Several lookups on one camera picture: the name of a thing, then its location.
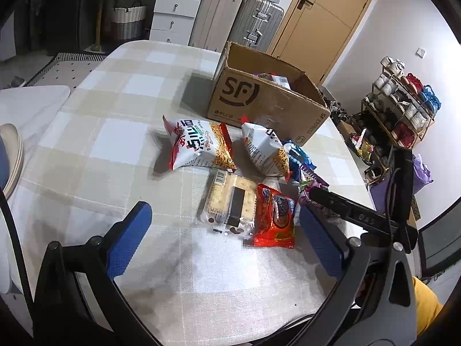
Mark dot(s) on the wall switch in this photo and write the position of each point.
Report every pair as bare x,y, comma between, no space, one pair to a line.
420,52

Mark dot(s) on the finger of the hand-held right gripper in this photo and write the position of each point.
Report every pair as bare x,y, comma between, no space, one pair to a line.
360,218

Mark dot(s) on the white drawer unit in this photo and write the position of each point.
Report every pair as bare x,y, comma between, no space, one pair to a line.
174,20

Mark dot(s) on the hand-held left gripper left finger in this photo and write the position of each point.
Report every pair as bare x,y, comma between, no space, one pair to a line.
129,239

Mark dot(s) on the white noodle snack packet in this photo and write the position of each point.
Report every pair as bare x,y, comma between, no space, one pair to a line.
264,151
198,144

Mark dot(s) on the woven laundry basket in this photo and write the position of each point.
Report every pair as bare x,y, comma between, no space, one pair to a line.
128,21

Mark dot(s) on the wooden shoe rack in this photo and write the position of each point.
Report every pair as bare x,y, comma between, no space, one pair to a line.
399,108

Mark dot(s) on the purple bag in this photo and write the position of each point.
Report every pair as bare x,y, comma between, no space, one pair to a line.
396,182

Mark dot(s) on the clear cracker packet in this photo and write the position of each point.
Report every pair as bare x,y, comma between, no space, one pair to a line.
228,202

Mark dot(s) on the white barcode snack packet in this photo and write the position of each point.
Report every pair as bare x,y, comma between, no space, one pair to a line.
275,80

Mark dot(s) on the wooden door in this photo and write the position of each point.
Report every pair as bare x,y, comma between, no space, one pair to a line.
324,25

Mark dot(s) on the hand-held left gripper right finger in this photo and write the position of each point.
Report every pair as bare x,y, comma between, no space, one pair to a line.
320,245

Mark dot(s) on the group of sneakers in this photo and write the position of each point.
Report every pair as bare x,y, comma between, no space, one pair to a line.
336,110

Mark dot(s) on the grey suitcase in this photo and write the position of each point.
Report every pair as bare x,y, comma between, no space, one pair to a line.
257,21

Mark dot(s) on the small cardboard box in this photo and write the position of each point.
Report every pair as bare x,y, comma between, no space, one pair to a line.
346,129

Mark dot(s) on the person's right forearm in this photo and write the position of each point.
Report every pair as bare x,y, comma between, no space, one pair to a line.
426,302

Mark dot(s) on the red cookie packet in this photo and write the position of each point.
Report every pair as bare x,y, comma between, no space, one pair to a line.
275,216

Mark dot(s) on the purple candy packet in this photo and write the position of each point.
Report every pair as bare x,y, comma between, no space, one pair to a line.
311,182

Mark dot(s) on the beige suitcase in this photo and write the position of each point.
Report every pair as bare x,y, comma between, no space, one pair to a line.
218,14

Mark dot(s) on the stack of beige plates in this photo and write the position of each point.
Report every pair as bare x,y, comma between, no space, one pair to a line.
12,158

